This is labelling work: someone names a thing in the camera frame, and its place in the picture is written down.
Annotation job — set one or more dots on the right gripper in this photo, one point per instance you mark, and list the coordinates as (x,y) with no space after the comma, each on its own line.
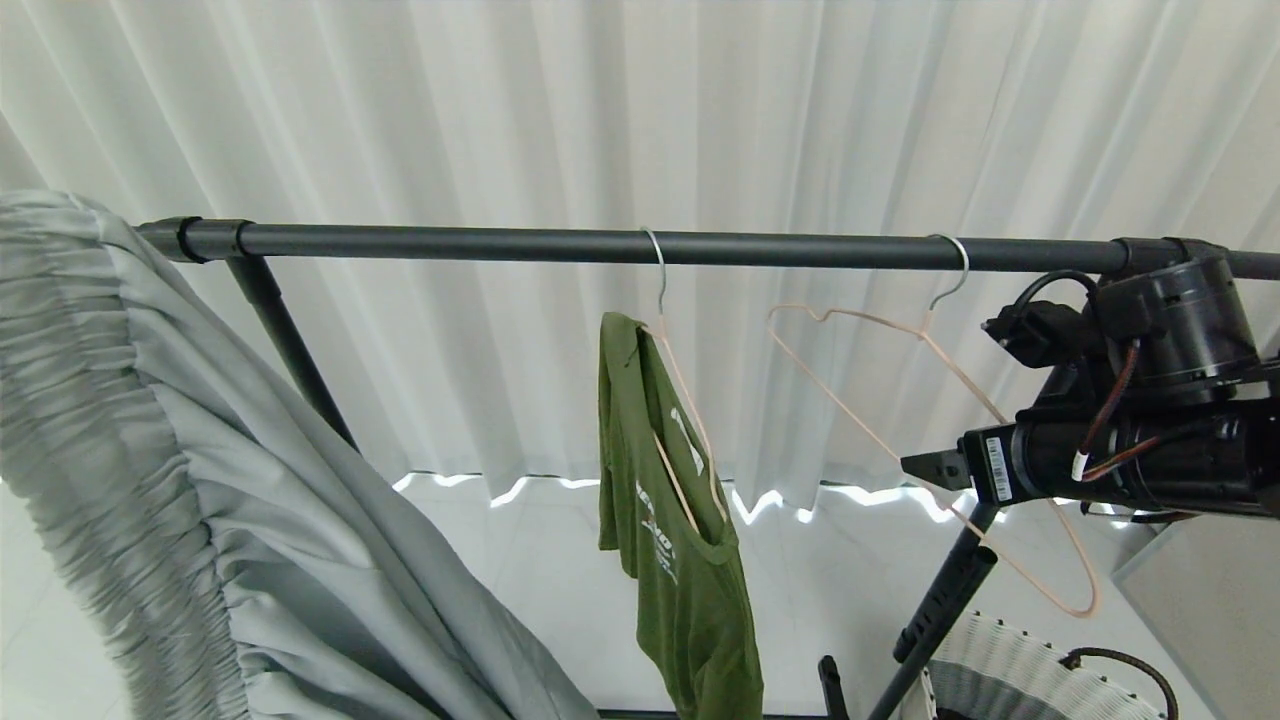
(1180,465)

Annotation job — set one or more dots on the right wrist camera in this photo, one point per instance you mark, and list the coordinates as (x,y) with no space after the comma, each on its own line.
(1040,335)

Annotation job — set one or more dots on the black clothes rack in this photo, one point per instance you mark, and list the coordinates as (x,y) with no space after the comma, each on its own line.
(500,242)

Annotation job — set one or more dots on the pale grey shorts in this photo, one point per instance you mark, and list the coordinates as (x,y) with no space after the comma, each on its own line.
(150,450)

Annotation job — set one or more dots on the green printed shirt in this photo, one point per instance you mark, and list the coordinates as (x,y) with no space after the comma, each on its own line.
(690,600)

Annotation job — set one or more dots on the white laundry basket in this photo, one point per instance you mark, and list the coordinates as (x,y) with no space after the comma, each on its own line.
(1000,670)

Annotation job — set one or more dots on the pink clothes hanger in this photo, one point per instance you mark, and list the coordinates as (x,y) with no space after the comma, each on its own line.
(960,265)
(660,270)

